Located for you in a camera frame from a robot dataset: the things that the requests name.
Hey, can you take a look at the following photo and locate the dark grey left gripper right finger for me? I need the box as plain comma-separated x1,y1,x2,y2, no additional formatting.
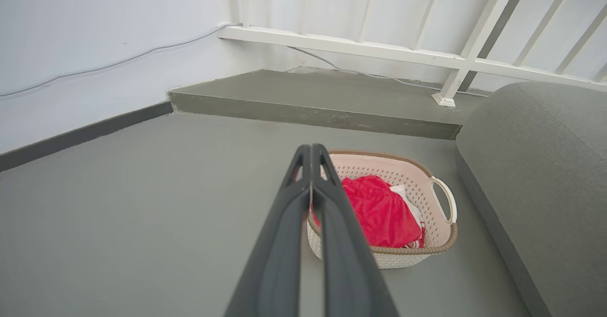
311,143,400,317

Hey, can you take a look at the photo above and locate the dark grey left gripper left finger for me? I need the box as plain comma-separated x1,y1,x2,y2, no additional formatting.
224,144,314,317

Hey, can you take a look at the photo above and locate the beige perforated laundry basket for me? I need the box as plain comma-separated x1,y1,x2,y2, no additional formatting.
306,150,459,270

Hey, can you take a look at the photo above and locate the red garment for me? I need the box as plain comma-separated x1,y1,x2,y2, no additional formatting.
311,175,425,249

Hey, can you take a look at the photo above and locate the white red-striped garment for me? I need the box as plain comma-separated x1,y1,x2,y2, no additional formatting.
389,184,426,250

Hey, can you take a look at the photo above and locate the raised grey concrete step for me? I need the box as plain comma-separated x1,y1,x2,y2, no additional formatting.
167,69,492,141

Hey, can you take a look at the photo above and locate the white wooden railing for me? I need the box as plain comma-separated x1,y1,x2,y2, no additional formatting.
217,0,607,108

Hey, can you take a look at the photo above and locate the grey fabric sofa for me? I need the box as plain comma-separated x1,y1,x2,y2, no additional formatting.
454,81,607,317

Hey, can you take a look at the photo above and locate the dark grey baseboard strip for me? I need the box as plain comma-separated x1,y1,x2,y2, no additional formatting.
0,100,174,173

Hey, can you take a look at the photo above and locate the thin grey cable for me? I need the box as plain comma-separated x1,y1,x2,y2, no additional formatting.
0,22,490,98

